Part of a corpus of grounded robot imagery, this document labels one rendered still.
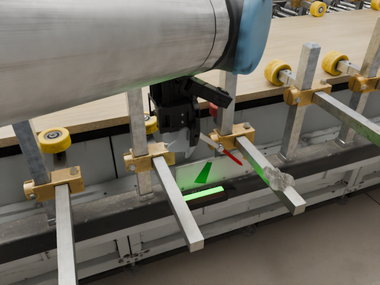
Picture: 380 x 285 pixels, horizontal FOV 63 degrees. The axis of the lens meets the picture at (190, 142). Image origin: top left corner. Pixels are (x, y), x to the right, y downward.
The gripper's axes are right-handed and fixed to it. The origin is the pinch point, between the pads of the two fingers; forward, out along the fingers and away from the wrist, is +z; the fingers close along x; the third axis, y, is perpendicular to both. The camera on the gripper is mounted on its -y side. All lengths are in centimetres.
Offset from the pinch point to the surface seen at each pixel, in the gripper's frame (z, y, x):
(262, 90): 6.7, -39.2, -30.2
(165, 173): 11.1, 3.6, -7.2
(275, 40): 7, -75, -74
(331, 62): 1, -68, -31
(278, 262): 97, -54, -17
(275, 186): 10.1, -18.6, 8.1
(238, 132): 9.6, -21.4, -14.5
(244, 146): 10.6, -20.1, -9.0
